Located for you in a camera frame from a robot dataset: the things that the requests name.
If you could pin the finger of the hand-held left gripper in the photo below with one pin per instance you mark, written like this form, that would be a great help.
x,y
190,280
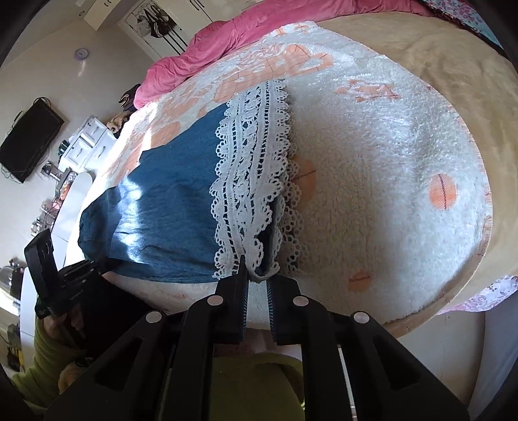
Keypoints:
x,y
87,270

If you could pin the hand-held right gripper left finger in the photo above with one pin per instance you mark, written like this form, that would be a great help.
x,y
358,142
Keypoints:
x,y
244,315

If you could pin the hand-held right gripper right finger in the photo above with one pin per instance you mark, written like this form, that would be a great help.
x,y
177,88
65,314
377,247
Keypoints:
x,y
270,315

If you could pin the blue denim pants lace trim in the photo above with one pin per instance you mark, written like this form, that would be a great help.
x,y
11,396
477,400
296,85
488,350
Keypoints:
x,y
170,202

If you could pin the person's left forearm green sleeve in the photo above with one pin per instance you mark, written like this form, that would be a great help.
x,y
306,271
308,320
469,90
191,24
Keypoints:
x,y
36,364

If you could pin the person's left hand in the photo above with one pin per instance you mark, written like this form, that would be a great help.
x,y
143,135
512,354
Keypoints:
x,y
60,330

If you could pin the shiny metal object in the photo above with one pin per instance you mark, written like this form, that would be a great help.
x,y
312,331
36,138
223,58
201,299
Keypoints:
x,y
12,277

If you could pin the white table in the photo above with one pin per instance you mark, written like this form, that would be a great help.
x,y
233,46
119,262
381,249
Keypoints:
x,y
73,202

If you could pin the white drawer unit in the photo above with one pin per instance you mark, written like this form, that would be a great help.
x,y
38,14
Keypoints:
x,y
87,141

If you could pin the black television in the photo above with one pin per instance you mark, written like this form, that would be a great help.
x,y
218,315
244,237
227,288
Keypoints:
x,y
28,137

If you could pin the beige crumpled cloth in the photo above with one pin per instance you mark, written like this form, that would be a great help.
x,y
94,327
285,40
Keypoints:
x,y
119,123

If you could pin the dark folded clothes pile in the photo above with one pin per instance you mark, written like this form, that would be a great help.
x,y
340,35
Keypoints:
x,y
130,97

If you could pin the white orange fleece blanket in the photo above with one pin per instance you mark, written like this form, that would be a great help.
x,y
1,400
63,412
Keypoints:
x,y
384,162

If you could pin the floral bed sheet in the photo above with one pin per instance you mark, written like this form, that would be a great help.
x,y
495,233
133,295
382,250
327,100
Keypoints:
x,y
493,291

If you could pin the hanging bags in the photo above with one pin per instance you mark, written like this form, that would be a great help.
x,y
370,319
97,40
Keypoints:
x,y
156,22

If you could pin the pink duvet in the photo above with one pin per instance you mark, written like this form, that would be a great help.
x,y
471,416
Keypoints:
x,y
226,44

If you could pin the white wardrobe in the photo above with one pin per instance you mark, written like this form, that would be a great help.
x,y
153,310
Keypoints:
x,y
202,12

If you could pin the beige bed sheet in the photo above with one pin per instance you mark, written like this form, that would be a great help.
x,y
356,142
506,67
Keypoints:
x,y
465,81

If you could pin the teal floral pillow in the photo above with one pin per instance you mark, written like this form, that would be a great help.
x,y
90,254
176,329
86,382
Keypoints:
x,y
465,12

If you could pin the purple wall clock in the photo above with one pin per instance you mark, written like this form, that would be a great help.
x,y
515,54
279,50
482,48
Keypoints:
x,y
81,54

